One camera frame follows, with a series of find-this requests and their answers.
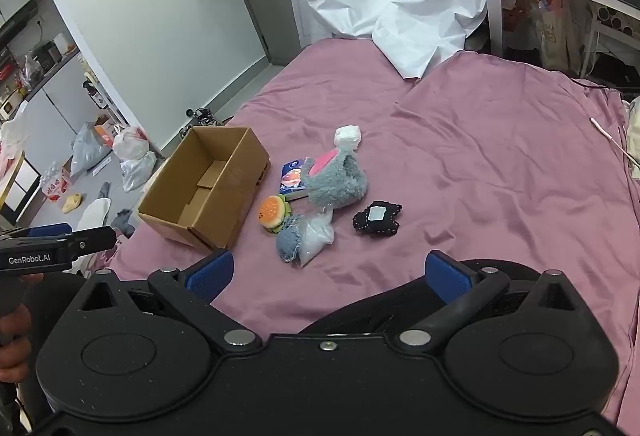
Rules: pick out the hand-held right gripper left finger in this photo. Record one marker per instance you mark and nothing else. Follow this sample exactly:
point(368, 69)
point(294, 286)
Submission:
point(212, 273)

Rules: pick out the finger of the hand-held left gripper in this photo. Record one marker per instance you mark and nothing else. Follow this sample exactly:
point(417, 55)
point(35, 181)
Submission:
point(50, 230)
point(95, 238)

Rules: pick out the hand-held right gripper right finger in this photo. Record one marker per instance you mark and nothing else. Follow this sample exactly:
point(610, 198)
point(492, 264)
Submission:
point(450, 275)

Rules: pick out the blue-grey knitted cloth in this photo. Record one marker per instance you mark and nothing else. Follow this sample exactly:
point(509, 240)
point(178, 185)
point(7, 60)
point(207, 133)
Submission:
point(289, 241)

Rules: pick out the burger plush toy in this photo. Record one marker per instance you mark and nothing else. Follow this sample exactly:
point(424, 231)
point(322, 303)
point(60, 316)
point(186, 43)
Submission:
point(272, 212)

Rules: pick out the brown cardboard box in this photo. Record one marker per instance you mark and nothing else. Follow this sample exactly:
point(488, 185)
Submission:
point(200, 186)

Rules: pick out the black pad with white patch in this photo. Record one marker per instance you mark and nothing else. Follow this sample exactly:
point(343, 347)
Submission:
point(376, 217)

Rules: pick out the clear plastic bag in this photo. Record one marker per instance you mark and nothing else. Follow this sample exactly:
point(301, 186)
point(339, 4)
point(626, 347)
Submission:
point(316, 236)

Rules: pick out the grey plush toy pink ears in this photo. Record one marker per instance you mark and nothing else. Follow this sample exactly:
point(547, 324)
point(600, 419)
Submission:
point(335, 183)

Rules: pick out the yellow soft item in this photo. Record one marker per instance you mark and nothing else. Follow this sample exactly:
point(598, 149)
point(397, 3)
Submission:
point(72, 202)

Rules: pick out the person's left hand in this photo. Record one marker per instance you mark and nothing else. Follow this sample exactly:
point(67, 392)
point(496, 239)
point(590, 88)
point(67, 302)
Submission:
point(12, 356)

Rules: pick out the white slipper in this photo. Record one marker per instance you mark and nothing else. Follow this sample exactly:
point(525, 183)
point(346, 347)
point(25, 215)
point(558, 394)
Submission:
point(95, 213)

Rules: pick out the grey sock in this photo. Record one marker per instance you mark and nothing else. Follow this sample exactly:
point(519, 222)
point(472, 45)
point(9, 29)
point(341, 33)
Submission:
point(122, 222)

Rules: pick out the grey plastic bag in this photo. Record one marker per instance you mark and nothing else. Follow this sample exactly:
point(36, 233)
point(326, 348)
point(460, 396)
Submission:
point(89, 150)

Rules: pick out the white plastic bag red print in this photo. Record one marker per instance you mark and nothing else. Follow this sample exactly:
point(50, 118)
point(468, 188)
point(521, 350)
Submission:
point(131, 141)

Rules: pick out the blue planet print tissue pack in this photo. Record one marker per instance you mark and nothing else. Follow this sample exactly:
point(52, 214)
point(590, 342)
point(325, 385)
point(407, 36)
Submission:
point(291, 180)

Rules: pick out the black bottle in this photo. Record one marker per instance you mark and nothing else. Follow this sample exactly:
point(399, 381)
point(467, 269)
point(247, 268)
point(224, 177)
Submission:
point(95, 95)

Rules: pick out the white pillow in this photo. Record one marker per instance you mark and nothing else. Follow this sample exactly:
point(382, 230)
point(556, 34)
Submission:
point(634, 140)

